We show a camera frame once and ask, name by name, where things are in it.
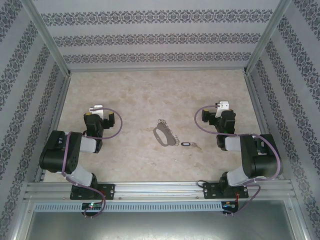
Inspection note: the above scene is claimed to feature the grey carabiner keyring organizer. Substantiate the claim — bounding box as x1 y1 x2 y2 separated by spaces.
152 118 181 148

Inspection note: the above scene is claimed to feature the grey metal sheet panel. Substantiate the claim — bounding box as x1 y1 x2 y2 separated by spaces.
14 197 307 240

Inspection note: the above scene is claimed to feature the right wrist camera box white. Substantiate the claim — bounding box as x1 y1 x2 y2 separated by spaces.
216 100 230 111

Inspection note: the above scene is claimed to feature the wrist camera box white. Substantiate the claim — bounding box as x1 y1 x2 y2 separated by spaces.
216 100 230 111
89 104 105 117

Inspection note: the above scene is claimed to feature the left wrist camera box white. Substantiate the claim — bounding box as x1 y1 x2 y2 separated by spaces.
89 104 105 117

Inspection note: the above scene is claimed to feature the aluminium table side rail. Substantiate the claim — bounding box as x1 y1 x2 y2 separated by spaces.
34 74 73 184
243 72 286 181

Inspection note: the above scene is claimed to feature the aluminium frame crossbeam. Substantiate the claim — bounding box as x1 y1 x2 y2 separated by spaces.
66 65 248 74

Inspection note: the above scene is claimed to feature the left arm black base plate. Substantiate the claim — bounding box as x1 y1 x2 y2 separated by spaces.
69 183 116 201

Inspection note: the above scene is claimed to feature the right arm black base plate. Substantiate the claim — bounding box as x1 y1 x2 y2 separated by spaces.
202 181 250 200

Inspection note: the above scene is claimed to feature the aluminium frame post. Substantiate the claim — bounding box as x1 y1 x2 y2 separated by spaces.
19 0 73 76
242 0 294 75

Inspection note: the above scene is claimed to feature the aluminium mounting rail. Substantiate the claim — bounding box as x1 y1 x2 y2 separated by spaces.
24 181 296 201

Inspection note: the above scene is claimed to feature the slotted grey cable duct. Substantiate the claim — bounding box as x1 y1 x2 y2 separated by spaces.
33 201 224 213

